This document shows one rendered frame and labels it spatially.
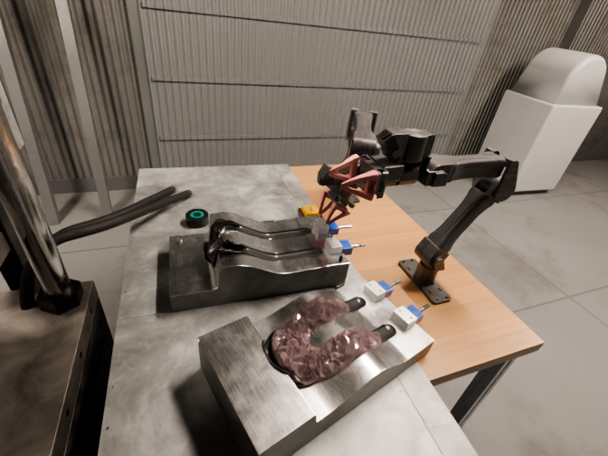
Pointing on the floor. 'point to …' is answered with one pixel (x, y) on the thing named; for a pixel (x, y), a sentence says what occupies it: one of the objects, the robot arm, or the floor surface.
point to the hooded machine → (547, 116)
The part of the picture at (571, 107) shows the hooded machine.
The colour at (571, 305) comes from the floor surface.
